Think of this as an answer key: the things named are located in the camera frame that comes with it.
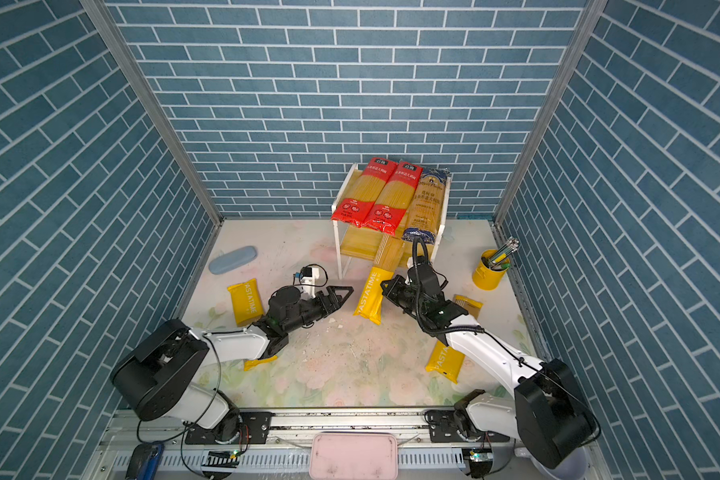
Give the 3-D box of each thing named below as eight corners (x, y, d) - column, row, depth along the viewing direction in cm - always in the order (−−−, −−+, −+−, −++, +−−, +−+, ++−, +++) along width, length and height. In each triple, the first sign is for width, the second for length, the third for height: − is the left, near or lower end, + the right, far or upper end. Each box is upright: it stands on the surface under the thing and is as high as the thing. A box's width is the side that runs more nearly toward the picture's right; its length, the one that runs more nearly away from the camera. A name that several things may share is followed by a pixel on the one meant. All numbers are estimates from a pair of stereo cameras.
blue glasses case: (212, 275, 106) (209, 272, 104) (208, 265, 109) (205, 261, 107) (259, 256, 112) (257, 252, 110) (255, 246, 115) (253, 242, 113)
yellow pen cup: (474, 290, 102) (483, 271, 93) (469, 268, 108) (477, 249, 99) (502, 290, 102) (514, 272, 94) (495, 268, 108) (505, 249, 100)
